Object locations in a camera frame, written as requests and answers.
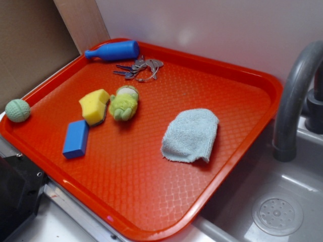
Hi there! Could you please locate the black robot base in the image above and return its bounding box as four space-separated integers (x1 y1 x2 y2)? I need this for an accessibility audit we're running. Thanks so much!
1 154 47 241

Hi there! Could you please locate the light blue cloth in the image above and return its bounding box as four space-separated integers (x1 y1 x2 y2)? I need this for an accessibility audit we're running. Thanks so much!
160 108 219 163

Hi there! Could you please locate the red plastic tray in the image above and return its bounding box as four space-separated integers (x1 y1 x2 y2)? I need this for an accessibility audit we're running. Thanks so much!
1 42 283 241

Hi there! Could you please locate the green plush toy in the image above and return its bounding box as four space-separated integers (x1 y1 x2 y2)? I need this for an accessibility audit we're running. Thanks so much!
109 85 139 122

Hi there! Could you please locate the bunch of metal keys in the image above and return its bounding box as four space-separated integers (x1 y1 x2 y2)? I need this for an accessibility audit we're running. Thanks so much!
113 55 164 82

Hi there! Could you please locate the yellow sponge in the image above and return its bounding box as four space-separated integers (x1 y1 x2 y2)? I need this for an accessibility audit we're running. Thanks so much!
79 89 110 127

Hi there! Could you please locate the blue plastic bottle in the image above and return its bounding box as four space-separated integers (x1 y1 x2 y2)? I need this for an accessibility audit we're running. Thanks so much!
84 40 140 61

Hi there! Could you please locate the blue rectangular block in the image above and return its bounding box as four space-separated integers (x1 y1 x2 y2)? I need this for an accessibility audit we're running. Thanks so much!
63 120 89 159

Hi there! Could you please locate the grey toy faucet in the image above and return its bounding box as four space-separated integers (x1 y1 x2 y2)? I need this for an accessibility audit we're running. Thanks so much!
273 40 322 162

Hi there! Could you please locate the grey plastic sink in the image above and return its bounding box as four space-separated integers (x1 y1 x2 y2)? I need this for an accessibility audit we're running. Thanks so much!
194 115 323 242

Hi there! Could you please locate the pale green ball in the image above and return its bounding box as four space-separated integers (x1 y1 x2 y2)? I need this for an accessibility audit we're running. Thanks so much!
5 99 31 123

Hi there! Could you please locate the brown cardboard panel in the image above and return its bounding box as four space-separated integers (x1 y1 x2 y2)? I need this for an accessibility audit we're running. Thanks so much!
1 1 110 111

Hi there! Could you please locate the black faucet handle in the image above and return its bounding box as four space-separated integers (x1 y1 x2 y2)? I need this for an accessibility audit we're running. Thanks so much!
305 64 322 135

